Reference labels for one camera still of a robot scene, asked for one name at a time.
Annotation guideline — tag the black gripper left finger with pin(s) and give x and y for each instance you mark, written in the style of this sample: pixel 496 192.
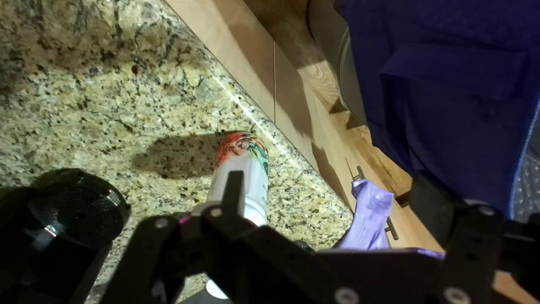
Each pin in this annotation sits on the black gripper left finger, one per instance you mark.
pixel 169 247

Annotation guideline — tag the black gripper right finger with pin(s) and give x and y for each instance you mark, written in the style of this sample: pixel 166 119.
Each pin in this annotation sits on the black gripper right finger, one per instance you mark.
pixel 473 237

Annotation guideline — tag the white bottle with colourful print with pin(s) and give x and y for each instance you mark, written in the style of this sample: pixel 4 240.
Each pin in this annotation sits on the white bottle with colourful print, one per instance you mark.
pixel 253 175

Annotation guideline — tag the lavender purple cloth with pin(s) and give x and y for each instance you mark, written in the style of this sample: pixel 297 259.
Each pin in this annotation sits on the lavender purple cloth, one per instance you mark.
pixel 368 217

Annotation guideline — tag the black coffee maker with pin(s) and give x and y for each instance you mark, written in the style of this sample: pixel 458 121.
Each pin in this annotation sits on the black coffee maker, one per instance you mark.
pixel 61 225

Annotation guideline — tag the dark blue cloth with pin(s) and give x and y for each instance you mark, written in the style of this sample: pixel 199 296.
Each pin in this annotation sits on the dark blue cloth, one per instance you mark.
pixel 449 85

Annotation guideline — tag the stainless steel trash can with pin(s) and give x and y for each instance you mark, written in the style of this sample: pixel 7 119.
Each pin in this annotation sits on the stainless steel trash can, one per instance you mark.
pixel 331 34

